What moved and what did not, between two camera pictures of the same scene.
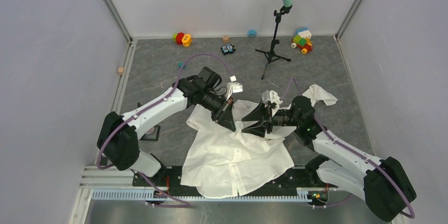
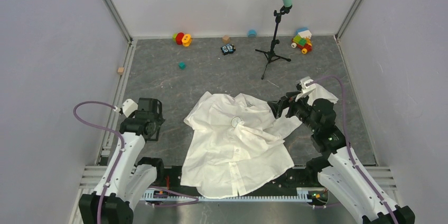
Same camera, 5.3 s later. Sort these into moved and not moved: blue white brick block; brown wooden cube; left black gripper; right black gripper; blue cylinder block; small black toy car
Moved: left black gripper; right black gripper
Not moved: brown wooden cube; blue white brick block; blue cylinder block; small black toy car
